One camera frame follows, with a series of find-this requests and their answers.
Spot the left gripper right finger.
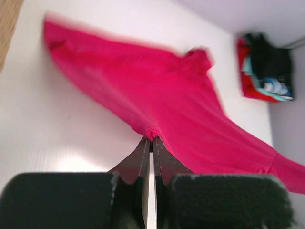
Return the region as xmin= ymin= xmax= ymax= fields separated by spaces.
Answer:
xmin=153 ymin=138 xmax=298 ymax=229

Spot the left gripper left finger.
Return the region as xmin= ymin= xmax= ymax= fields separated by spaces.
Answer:
xmin=0 ymin=139 xmax=150 ymax=229

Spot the pink t shirt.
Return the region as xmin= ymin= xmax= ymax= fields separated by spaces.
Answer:
xmin=43 ymin=18 xmax=305 ymax=194

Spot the blue flower print t shirt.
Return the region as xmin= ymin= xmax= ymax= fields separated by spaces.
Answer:
xmin=242 ymin=56 xmax=294 ymax=102

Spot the wicker basket with liner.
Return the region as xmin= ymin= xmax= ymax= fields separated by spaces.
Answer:
xmin=0 ymin=0 xmax=24 ymax=72

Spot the red t shirt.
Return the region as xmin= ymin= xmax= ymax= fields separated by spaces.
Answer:
xmin=236 ymin=38 xmax=279 ymax=103

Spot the right aluminium frame post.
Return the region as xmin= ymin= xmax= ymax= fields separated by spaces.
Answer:
xmin=283 ymin=36 xmax=305 ymax=49

